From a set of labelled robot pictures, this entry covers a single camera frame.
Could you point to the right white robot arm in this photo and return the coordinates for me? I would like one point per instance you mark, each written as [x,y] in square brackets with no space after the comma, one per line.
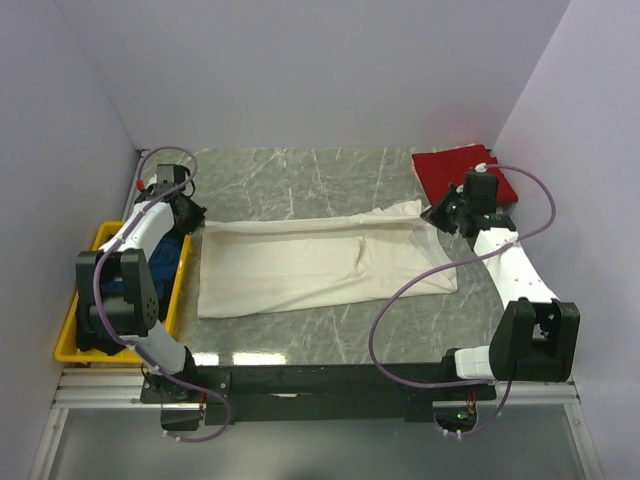
[536,337]

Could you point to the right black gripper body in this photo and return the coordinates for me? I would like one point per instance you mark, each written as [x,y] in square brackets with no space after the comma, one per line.
[442,214]

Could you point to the black base bar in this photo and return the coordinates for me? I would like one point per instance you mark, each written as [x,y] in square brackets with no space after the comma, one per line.
[271,393]

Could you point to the blue t shirt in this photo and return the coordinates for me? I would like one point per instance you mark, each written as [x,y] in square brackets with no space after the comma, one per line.
[135,277]

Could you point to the yellow plastic bin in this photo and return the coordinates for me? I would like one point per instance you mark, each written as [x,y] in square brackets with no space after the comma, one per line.
[66,350]

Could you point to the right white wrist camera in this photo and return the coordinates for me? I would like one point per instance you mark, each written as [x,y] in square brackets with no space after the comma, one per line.
[482,168]

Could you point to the white t shirt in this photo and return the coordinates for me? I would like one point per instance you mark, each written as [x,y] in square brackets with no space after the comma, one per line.
[255,267]

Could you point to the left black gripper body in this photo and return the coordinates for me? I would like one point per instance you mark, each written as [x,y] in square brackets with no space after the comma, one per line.
[190,216]

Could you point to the black garment in bin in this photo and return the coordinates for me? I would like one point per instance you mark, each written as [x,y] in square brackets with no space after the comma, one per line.
[91,333]

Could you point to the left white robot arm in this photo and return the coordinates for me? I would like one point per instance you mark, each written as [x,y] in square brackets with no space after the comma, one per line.
[136,324]

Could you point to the folded red t shirt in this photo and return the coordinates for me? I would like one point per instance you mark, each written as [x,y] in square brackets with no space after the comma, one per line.
[437,171]

